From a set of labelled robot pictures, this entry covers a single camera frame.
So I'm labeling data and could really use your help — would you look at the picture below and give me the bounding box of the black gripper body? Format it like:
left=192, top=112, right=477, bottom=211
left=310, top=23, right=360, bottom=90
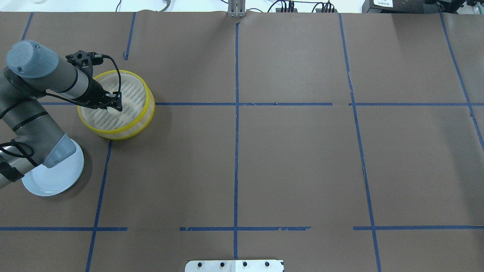
left=78, top=74, right=114, bottom=109

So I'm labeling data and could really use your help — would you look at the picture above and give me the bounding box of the white steamed bun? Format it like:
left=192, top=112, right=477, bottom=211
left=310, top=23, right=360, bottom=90
left=107, top=107, right=120, bottom=116

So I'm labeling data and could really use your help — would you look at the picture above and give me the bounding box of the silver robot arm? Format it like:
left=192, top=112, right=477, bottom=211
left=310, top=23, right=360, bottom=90
left=0, top=40, right=123, bottom=188

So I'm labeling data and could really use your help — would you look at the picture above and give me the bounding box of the yellow rimmed steamer basket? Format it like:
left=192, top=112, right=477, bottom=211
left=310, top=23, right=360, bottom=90
left=77, top=70, right=156, bottom=141

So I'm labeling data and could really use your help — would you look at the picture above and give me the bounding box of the light blue plate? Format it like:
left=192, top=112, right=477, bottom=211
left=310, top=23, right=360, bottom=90
left=22, top=140, right=84, bottom=197

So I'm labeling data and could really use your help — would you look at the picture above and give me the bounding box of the black desktop computer box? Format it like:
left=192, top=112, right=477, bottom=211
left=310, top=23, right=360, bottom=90
left=361, top=0, right=465, bottom=14

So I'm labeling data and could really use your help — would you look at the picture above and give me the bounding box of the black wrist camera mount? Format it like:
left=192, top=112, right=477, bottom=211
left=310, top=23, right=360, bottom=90
left=65, top=50, right=104, bottom=70

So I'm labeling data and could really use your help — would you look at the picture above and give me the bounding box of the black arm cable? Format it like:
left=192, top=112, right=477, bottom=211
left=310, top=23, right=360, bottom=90
left=45, top=55, right=122, bottom=110

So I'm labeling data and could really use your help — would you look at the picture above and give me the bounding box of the aluminium frame post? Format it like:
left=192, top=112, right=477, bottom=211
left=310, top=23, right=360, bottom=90
left=226, top=0, right=247, bottom=18

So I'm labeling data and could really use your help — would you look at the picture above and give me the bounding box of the white pedestal column with base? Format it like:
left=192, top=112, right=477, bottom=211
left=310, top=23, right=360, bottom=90
left=185, top=260, right=285, bottom=272

